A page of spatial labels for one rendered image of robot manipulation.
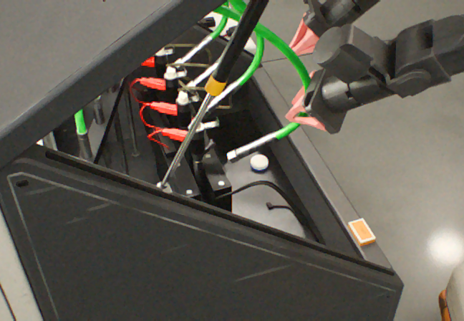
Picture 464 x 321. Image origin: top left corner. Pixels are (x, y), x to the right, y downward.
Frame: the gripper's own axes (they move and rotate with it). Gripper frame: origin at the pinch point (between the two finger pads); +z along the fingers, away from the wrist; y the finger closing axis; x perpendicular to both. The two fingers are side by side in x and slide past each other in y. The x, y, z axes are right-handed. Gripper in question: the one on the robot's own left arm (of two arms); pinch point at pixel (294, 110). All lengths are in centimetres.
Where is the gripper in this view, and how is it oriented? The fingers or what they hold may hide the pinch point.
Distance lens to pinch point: 111.6
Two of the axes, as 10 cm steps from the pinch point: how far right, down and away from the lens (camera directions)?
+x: 7.1, 5.7, 4.1
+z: -5.9, 1.9, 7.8
